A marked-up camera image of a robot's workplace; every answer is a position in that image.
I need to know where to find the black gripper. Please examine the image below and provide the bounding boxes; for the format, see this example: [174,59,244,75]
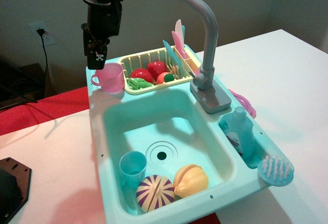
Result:
[81,0,121,70]

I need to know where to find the pink plastic cup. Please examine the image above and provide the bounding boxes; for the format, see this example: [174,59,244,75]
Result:
[91,63,125,93]

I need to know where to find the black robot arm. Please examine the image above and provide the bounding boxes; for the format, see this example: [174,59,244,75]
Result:
[81,0,123,70]

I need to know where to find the blue plastic cup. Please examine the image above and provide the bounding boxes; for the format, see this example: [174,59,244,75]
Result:
[119,151,147,189]

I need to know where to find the teal toy sink unit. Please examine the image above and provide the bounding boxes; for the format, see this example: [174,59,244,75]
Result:
[85,44,295,224]

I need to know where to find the red toy tomato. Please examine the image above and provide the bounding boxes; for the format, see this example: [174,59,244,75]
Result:
[130,68,154,83]

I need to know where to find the green toy vegetable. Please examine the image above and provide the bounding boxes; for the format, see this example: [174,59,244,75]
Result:
[128,77,153,90]

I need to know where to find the yellow dish rack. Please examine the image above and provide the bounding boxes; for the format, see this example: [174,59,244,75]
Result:
[118,46,201,95]

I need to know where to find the red toy strawberry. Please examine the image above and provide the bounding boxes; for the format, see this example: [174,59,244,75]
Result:
[147,60,168,80]

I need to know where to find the orange toy fruit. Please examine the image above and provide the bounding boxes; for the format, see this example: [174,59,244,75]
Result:
[156,72,175,85]

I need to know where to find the pink toy knife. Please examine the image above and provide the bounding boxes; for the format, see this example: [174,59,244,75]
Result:
[171,19,187,59]

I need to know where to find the blue toy cutting board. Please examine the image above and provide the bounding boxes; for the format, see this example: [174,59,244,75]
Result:
[162,39,185,78]

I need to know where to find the teal toy utensil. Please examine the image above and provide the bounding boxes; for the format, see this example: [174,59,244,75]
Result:
[181,25,185,41]

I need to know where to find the red cloth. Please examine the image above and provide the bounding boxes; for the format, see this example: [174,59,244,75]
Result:
[1,87,89,135]

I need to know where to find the grey toy faucet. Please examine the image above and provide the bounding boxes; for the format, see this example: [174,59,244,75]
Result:
[181,0,231,114]

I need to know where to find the purple striped toy ball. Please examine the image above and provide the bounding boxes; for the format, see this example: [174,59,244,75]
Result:
[136,175,175,212]

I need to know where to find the yellow toy lemon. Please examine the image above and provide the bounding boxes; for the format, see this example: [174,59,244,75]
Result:
[173,164,209,198]

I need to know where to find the blue dish soap bottle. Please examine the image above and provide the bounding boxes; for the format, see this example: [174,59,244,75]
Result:
[218,106,255,160]

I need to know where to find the blue scrub brush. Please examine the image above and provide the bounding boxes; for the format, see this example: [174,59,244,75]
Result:
[257,155,294,187]

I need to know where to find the white wall outlet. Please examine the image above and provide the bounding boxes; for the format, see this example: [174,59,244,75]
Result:
[27,21,56,47]

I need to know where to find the black power cable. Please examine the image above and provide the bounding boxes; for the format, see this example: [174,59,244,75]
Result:
[0,28,50,112]

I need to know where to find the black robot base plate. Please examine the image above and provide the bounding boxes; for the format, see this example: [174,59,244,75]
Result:
[1,157,32,223]

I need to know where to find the pink toy handle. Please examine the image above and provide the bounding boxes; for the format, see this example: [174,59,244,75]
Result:
[229,89,256,118]

